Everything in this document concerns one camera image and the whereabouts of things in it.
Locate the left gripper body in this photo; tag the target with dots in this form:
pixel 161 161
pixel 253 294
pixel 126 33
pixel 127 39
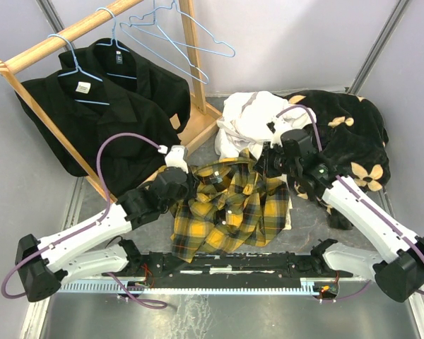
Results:
pixel 187 192

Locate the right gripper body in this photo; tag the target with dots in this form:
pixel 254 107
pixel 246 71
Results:
pixel 279 164

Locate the white shirt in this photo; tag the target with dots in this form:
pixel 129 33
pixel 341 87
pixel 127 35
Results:
pixel 244 120

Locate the yellow plaid shirt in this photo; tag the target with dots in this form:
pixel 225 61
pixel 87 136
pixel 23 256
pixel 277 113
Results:
pixel 232 205

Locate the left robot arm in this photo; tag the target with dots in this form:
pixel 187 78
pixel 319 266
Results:
pixel 46 264

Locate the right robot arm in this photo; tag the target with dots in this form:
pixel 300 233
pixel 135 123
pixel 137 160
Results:
pixel 396 264

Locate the front black shirt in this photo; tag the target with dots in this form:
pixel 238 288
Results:
pixel 88 112

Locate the black shirt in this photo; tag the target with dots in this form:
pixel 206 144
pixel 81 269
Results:
pixel 88 112
pixel 152 81

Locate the rear black shirt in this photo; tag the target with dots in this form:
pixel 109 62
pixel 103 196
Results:
pixel 152 81

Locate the blue hanger front shirt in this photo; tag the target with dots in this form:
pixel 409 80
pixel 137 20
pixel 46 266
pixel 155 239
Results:
pixel 77 67

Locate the blue hanger shirt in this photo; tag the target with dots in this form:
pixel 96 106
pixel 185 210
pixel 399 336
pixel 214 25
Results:
pixel 77 67
pixel 119 51

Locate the blue hanger rear shirt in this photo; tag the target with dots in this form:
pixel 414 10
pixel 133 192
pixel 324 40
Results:
pixel 119 51

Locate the black floral blanket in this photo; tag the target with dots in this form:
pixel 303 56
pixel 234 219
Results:
pixel 352 133

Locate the cream folded cloth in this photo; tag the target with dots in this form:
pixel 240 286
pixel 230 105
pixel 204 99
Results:
pixel 288 221

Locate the wooden clothes rack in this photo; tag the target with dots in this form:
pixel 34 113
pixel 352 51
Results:
pixel 200 127

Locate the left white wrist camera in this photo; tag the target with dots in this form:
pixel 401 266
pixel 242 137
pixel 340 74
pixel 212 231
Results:
pixel 176 156

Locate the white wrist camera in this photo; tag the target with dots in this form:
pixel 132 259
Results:
pixel 279 126
pixel 176 156

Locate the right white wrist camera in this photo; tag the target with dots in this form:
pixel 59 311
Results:
pixel 279 126

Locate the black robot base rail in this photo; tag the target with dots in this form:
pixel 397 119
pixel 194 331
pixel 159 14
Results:
pixel 283 269

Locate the white cable duct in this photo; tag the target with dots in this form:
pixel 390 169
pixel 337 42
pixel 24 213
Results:
pixel 103 286

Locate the empty blue wire hanger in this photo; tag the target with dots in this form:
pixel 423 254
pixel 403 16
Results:
pixel 221 47

